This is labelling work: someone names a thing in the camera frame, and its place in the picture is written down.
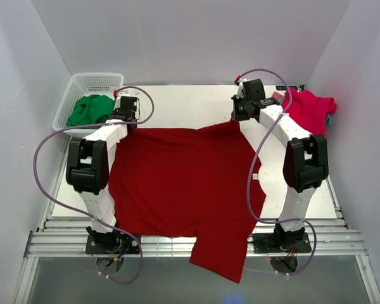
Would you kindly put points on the white plastic basket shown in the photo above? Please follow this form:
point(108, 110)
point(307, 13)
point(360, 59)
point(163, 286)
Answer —
point(80, 85)

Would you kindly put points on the green t shirt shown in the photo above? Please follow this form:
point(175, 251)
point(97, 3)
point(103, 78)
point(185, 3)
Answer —
point(92, 109)

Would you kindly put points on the salmon folded t shirt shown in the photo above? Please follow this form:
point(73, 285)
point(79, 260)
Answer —
point(276, 95)

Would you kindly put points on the dark red t shirt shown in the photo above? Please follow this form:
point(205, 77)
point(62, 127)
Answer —
point(190, 183)

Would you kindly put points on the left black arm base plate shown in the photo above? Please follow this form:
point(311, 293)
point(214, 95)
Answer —
point(111, 243)

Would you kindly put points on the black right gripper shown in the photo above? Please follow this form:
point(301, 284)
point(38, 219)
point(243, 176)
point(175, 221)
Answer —
point(237, 116)

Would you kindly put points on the pink folded t shirt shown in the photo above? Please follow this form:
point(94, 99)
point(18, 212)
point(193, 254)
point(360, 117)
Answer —
point(310, 112)

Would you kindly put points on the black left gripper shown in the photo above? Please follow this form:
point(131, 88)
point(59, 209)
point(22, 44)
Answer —
point(115, 111)

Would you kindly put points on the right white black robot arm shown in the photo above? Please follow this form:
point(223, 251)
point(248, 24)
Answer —
point(305, 166)

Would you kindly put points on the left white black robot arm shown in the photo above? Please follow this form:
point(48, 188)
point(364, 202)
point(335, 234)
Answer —
point(88, 168)

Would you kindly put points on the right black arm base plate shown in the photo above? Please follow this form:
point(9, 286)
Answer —
point(297, 242)

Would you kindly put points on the grey blue folded t shirt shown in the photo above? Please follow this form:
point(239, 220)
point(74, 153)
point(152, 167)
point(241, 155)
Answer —
point(329, 120)

